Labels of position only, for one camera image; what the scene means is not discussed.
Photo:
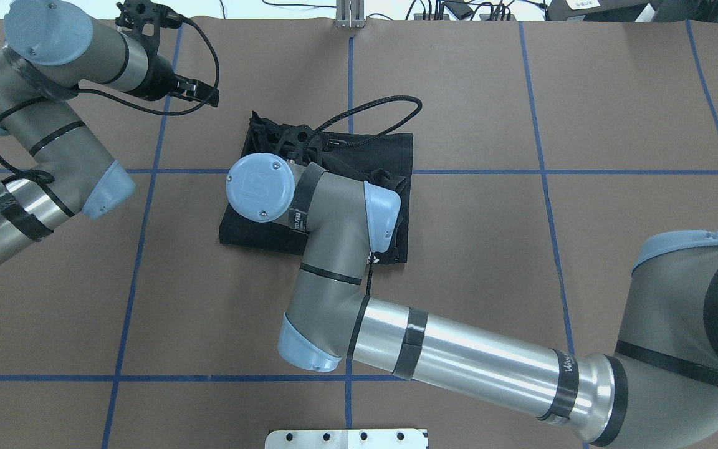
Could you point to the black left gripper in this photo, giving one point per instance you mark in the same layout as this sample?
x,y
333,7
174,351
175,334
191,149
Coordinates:
x,y
161,82

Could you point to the black graphic t-shirt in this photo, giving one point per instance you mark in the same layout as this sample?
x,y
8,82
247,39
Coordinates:
x,y
257,203

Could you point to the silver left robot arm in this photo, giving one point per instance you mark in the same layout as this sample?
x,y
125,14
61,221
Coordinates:
x,y
57,166

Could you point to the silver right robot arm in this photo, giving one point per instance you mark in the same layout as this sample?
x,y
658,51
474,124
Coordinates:
x,y
582,299

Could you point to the brown table mat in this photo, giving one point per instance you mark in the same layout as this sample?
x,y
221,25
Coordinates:
x,y
140,330

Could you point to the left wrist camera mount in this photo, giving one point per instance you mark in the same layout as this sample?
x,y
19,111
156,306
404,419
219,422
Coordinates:
x,y
144,20

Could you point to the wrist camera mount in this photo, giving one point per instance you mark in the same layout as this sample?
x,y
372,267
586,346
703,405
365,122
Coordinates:
x,y
144,20
301,145

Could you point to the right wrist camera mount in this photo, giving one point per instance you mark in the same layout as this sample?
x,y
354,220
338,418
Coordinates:
x,y
301,145

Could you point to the aluminium frame post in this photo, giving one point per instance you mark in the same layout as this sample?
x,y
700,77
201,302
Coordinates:
x,y
350,14

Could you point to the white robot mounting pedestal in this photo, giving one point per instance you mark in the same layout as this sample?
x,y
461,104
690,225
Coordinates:
x,y
349,438

